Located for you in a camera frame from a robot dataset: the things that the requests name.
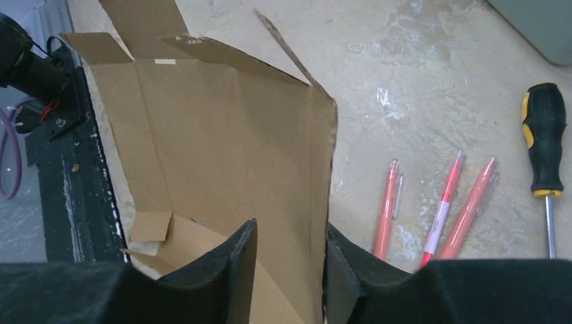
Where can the brown cardboard box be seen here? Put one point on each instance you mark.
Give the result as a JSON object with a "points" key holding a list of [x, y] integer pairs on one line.
{"points": [[211, 139]]}

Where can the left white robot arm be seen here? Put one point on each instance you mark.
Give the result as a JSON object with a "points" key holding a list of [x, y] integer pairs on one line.
{"points": [[56, 85]]}

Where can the red pen with label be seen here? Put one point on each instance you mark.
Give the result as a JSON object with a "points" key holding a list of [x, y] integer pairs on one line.
{"points": [[442, 210]]}

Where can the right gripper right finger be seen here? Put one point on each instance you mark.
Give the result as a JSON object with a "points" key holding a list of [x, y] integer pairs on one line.
{"points": [[360, 288]]}

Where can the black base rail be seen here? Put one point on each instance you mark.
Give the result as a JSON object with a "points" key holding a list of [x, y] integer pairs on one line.
{"points": [[80, 214]]}

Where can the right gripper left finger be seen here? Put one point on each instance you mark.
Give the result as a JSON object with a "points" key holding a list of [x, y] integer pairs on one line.
{"points": [[215, 288]]}

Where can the black yellow screwdriver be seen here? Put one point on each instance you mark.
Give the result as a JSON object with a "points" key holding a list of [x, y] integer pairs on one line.
{"points": [[544, 121]]}

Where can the green plastic storage box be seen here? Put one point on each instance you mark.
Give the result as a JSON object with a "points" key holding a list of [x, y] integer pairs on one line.
{"points": [[545, 24]]}

